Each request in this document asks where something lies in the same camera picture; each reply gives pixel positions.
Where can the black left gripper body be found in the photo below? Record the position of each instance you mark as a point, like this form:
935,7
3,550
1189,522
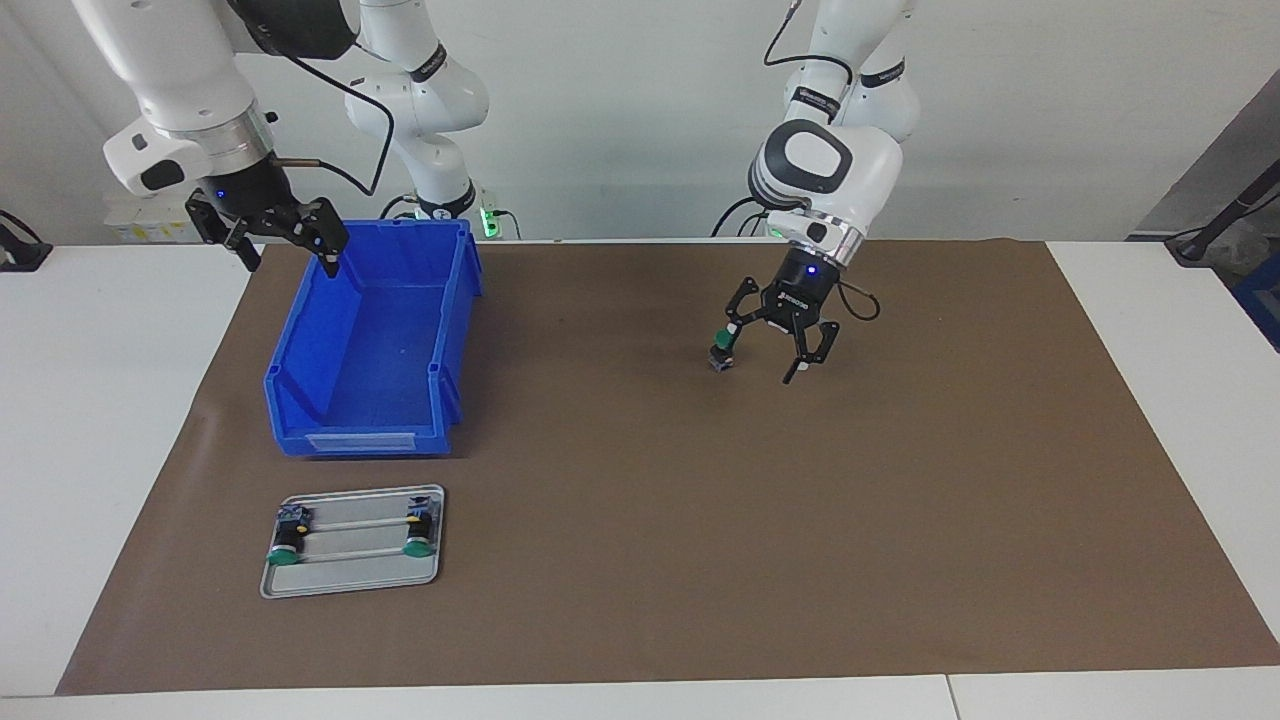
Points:
800,290

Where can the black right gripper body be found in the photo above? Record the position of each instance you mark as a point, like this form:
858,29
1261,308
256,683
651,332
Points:
248,195

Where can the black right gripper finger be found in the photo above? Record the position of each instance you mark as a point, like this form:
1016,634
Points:
247,252
332,240

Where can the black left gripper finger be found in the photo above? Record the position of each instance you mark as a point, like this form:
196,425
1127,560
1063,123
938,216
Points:
730,318
825,345

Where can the green cap push button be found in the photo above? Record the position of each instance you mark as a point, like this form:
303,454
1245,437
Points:
720,360
420,535
288,540

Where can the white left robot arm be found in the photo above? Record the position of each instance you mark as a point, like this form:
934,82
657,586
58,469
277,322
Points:
860,170

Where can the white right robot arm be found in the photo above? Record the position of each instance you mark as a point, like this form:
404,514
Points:
180,70

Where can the blue plastic storage bin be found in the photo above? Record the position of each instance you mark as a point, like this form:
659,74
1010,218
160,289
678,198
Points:
380,370

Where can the brown table mat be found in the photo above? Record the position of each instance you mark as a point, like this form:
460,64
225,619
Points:
700,500

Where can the thin metal rod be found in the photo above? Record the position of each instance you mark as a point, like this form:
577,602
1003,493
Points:
350,552
355,524

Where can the grey metal tray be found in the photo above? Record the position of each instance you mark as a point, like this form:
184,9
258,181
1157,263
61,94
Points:
350,582

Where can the black stand with pole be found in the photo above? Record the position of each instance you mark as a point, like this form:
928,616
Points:
1190,250

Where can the blue crate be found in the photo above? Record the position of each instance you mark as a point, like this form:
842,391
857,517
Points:
1265,300

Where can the black clamp mount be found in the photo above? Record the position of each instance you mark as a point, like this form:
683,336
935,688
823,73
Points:
20,255

